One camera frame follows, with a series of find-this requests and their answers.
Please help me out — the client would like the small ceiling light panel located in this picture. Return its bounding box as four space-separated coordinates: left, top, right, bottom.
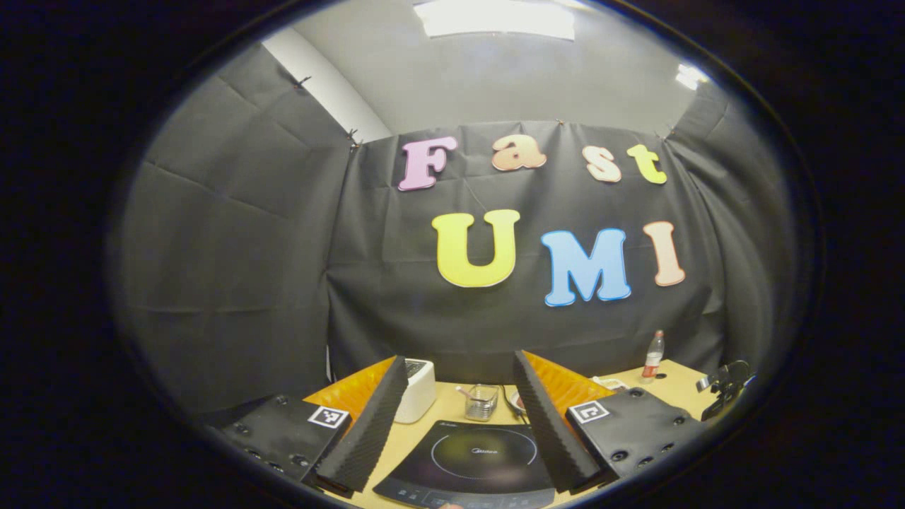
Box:
675 64 710 91

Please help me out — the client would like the black backdrop cloth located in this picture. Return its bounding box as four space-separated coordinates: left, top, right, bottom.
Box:
113 42 800 418

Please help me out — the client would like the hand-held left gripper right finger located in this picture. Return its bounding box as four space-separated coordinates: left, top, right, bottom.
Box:
513 350 709 496

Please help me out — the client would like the clear plastic water bottle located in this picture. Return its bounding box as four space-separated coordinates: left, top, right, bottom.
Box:
642 329 666 385

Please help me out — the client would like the large ceiling light panel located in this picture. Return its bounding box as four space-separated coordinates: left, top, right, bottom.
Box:
414 0 576 41

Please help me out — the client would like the white toaster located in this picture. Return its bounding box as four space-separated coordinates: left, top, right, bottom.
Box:
395 358 437 425

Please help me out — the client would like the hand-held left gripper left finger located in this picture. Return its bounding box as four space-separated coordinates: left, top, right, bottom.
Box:
205 355 411 496

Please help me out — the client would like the small wire basket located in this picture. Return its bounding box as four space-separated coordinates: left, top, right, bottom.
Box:
465 384 500 423

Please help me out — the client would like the black induction cooktop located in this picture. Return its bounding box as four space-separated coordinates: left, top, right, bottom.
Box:
373 421 557 509

